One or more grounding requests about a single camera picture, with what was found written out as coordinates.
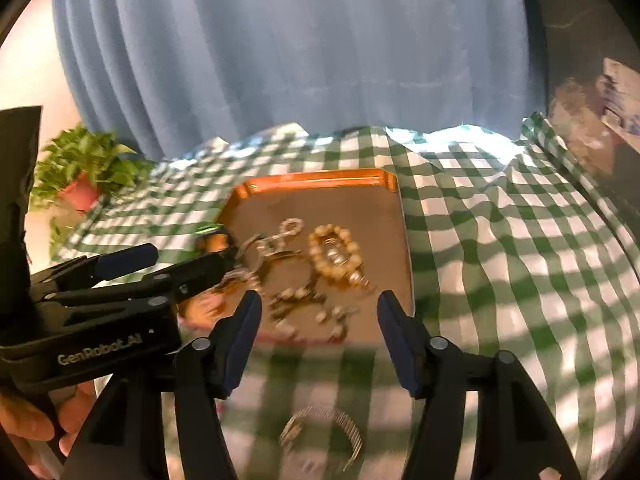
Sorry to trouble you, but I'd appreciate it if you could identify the yellow bead bracelet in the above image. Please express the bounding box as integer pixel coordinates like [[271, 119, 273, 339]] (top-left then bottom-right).
[[307, 225, 362, 282]]

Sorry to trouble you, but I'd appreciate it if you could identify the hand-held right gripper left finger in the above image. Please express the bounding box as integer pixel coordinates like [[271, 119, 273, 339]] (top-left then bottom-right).
[[60, 290, 263, 480]]

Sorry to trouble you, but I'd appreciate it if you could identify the potted green plant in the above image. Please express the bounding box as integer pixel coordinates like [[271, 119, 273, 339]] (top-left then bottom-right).
[[29, 127, 154, 261]]

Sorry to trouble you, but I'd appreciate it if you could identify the silver keychain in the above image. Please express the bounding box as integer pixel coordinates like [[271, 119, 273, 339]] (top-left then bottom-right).
[[239, 217, 306, 262]]

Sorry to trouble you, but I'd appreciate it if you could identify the black green wristband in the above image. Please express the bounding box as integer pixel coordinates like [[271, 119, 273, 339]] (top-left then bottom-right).
[[193, 224, 237, 257]]

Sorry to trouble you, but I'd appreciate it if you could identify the person's left hand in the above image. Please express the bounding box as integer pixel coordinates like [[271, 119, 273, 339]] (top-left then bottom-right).
[[0, 380, 98, 471]]

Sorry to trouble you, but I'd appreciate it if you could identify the green white checkered tablecloth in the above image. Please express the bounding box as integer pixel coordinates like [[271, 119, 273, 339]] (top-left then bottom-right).
[[55, 112, 640, 480]]

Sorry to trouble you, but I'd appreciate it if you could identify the pink copper tray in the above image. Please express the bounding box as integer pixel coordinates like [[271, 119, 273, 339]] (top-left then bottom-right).
[[177, 169, 416, 347]]

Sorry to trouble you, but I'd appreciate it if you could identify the silver cuff bangle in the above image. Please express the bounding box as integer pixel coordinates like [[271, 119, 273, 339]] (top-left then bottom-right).
[[278, 405, 364, 474]]

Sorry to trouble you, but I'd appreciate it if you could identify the dark blurry furniture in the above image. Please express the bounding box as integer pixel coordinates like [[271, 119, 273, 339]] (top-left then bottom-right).
[[522, 0, 640, 206]]

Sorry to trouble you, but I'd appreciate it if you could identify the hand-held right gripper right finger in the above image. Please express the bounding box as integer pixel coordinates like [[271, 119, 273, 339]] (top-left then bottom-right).
[[377, 290, 583, 480]]

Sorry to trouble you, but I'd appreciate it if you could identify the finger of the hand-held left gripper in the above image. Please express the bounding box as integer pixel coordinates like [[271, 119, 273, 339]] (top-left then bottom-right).
[[30, 243, 160, 298], [45, 254, 228, 329]]

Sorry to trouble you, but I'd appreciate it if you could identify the blue curtain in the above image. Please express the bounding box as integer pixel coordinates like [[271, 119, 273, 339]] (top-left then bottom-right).
[[52, 0, 547, 162]]

